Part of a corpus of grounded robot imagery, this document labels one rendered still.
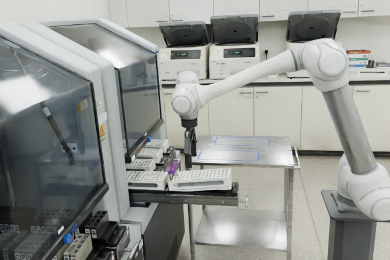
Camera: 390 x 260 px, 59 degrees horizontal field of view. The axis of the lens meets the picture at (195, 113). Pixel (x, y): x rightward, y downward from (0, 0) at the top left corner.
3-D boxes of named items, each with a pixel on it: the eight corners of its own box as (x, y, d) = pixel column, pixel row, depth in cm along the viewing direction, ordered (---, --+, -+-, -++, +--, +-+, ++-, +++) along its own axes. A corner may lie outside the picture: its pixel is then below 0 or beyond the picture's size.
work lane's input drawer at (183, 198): (98, 204, 171) (96, 188, 169) (109, 190, 184) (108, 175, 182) (248, 211, 159) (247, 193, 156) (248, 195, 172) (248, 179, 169)
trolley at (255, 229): (187, 281, 219) (179, 161, 196) (200, 236, 262) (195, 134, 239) (297, 293, 205) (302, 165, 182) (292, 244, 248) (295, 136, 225)
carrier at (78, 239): (82, 247, 126) (79, 233, 124) (87, 247, 126) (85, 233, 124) (65, 270, 115) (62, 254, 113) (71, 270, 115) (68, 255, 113)
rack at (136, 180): (105, 190, 171) (104, 179, 169) (113, 181, 180) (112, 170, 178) (163, 192, 165) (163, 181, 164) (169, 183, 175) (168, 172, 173)
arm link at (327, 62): (388, 194, 153) (414, 222, 132) (352, 205, 156) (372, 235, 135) (331, 31, 136) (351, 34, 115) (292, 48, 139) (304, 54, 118)
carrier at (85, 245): (87, 248, 126) (85, 233, 124) (93, 248, 125) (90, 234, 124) (72, 270, 115) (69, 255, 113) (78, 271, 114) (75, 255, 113)
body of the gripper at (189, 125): (195, 120, 153) (196, 140, 156) (198, 115, 161) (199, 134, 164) (179, 120, 154) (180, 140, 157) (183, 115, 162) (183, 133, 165)
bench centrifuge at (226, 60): (209, 80, 385) (206, 16, 366) (215, 71, 444) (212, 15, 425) (260, 79, 376) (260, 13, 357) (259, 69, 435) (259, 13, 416)
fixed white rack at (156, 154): (109, 164, 201) (108, 154, 200) (115, 157, 211) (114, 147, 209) (158, 165, 196) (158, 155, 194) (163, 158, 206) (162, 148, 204)
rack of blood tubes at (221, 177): (169, 192, 165) (166, 181, 163) (173, 183, 174) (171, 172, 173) (231, 189, 159) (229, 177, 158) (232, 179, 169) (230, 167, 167)
